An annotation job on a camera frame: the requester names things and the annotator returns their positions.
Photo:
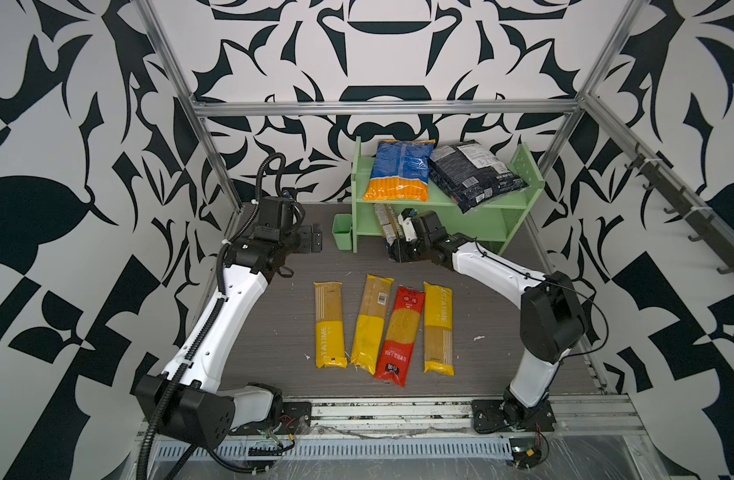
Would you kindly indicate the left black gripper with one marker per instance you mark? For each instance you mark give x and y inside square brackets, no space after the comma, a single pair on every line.
[305,240]

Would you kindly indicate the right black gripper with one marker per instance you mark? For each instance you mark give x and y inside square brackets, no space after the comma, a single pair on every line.
[400,253]

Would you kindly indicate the clear blue spaghetti pack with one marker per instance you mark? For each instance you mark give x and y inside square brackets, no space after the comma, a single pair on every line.
[389,223]

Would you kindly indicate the black pasta bag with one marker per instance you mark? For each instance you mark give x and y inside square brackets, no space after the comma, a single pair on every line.
[471,175]

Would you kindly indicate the blue orange pasta bag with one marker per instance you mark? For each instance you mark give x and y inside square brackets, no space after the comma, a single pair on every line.
[400,171]

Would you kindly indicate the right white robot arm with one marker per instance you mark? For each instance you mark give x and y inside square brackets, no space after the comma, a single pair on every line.
[551,323]

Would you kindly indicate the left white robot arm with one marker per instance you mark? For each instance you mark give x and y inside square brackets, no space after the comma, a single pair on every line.
[185,401]

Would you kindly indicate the green wooden shelf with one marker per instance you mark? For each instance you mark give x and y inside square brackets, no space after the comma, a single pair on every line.
[495,221]

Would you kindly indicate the small green plastic bin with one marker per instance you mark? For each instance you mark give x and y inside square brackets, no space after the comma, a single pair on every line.
[342,231]

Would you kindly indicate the rightmost yellow spaghetti pack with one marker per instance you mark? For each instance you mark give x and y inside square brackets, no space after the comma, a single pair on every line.
[438,330]

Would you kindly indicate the yellow spaghetti pack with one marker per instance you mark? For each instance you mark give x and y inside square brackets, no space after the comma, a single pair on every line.
[371,322]
[438,330]
[330,346]

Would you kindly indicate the leftmost yellow spaghetti pack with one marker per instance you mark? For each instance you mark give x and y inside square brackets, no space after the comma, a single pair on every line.
[330,346]

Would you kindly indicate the red spaghetti pack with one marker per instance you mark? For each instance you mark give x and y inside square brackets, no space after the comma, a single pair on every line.
[398,345]

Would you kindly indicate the middle yellow spaghetti pack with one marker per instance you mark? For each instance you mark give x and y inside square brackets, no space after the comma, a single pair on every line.
[371,322]

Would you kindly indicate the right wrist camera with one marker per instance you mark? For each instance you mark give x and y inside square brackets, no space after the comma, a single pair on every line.
[405,219]

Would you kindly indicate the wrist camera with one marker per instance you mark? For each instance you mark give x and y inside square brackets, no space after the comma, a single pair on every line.
[279,214]
[405,219]

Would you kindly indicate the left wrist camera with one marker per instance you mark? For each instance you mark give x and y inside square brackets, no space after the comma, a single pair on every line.
[279,214]

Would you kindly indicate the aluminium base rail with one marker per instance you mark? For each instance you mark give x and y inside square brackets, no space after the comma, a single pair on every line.
[424,427]

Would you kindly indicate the black wall hook rail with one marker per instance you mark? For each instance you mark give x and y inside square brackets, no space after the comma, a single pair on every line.
[685,204]

